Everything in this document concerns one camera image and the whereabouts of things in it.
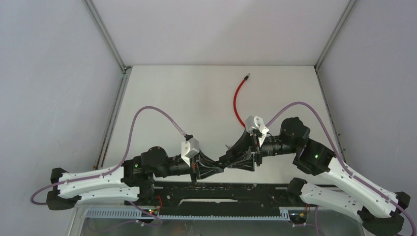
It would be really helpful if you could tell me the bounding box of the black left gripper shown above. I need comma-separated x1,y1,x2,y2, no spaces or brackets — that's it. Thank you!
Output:
153,147,224,184

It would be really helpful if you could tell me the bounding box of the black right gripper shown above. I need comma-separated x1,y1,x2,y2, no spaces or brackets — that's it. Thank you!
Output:
226,127,298,171

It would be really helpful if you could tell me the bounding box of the black padlock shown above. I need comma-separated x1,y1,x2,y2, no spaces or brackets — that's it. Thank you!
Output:
218,146,234,169

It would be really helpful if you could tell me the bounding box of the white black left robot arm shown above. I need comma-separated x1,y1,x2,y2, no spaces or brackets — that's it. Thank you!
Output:
46,147,224,210

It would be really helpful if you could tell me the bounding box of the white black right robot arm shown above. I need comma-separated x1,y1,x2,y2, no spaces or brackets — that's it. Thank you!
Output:
219,117,411,236

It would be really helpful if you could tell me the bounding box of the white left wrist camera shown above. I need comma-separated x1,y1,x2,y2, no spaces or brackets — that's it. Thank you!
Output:
180,135,200,167

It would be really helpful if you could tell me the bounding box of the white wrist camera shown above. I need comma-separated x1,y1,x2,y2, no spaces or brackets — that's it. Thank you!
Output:
244,116,269,147
180,135,200,167

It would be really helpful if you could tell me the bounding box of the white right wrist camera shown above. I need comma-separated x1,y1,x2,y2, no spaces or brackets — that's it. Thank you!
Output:
244,116,269,147

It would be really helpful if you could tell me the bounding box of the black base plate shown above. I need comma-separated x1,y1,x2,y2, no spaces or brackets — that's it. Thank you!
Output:
134,181,314,219

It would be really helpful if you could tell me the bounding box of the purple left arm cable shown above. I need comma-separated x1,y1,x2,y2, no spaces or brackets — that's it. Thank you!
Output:
30,106,193,206

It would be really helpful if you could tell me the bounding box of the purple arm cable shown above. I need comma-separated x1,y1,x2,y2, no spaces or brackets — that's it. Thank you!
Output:
265,101,417,236
30,106,193,206

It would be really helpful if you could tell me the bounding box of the red cable lock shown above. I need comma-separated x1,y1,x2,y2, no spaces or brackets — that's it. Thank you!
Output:
233,73,250,127

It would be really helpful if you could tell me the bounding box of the aluminium frame rail left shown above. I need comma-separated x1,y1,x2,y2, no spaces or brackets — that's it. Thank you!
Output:
66,0,133,236

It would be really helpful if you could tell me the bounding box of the aluminium frame rail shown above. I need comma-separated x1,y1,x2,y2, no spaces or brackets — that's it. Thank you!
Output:
316,0,363,171
66,0,133,236

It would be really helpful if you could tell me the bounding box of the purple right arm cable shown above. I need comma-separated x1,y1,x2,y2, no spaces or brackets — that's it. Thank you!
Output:
265,101,417,236

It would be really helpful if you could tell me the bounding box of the aluminium frame rail right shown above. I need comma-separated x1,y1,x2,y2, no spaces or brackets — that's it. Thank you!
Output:
316,0,363,171

